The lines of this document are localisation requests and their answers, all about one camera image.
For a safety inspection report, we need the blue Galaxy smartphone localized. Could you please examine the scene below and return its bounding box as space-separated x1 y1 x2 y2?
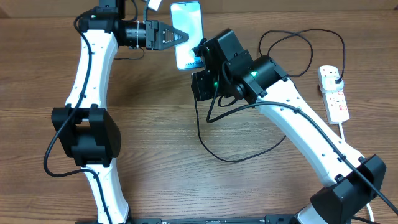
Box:
170 1 204 70

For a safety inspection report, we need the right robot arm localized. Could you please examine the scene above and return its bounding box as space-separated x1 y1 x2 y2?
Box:
192 29 386 223

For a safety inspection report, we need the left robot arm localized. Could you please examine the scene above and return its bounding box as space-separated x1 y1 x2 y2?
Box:
44 0 189 223

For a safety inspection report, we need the white charger adapter plug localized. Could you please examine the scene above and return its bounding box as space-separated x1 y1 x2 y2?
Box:
319 77 344 94

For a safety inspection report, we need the white power strip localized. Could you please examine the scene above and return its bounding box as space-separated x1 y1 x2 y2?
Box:
317 65 349 124

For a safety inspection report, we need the white power strip cord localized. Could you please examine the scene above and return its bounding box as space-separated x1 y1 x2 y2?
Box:
338 122 375 222

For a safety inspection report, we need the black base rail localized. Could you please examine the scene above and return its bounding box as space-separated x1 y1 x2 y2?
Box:
74 213 299 224

